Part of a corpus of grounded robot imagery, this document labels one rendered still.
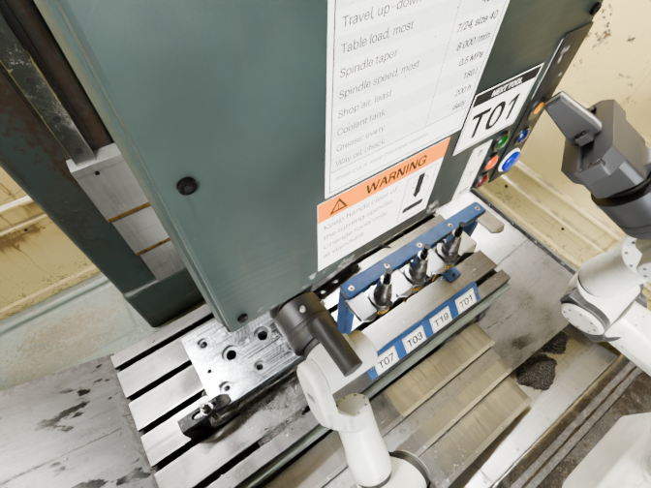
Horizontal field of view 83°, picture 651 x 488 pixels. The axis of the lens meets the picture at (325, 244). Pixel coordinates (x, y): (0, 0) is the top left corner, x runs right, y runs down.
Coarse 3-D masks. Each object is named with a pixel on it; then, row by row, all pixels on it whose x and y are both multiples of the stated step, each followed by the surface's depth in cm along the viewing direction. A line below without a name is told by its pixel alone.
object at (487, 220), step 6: (486, 210) 101; (480, 216) 100; (486, 216) 100; (492, 216) 100; (480, 222) 99; (486, 222) 99; (492, 222) 99; (498, 222) 99; (486, 228) 98; (492, 228) 98; (498, 228) 98
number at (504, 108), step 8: (520, 88) 37; (504, 96) 36; (512, 96) 37; (520, 96) 38; (496, 104) 36; (504, 104) 37; (512, 104) 38; (496, 112) 38; (504, 112) 39; (512, 112) 40; (488, 120) 38; (496, 120) 39; (504, 120) 40; (488, 128) 39; (480, 136) 39
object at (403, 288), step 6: (396, 270) 90; (396, 276) 89; (402, 276) 89; (396, 282) 88; (402, 282) 88; (408, 282) 88; (396, 288) 87; (402, 288) 87; (408, 288) 87; (396, 294) 86; (402, 294) 86; (408, 294) 87
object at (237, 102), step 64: (64, 0) 13; (128, 0) 14; (192, 0) 15; (256, 0) 16; (320, 0) 18; (512, 0) 27; (576, 0) 32; (128, 64) 15; (192, 64) 17; (256, 64) 18; (320, 64) 21; (512, 64) 33; (128, 128) 17; (192, 128) 19; (256, 128) 21; (320, 128) 24; (512, 128) 43; (192, 192) 21; (256, 192) 25; (320, 192) 29; (448, 192) 45; (192, 256) 26; (256, 256) 30
